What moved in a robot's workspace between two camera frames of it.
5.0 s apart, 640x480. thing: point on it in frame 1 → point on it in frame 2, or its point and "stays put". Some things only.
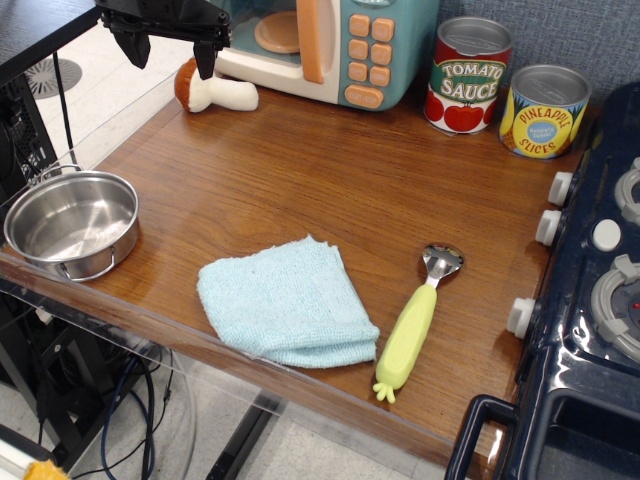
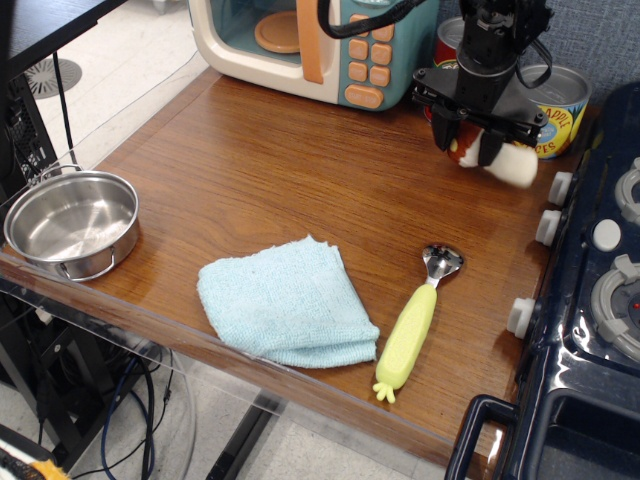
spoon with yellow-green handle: x=408 y=335 stays put
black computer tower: x=26 y=149 stays put
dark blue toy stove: x=577 y=416 stays put
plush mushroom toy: x=195 y=95 → x=514 y=164
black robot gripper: x=202 y=21 → x=485 y=89
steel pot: x=73 y=220 stays put
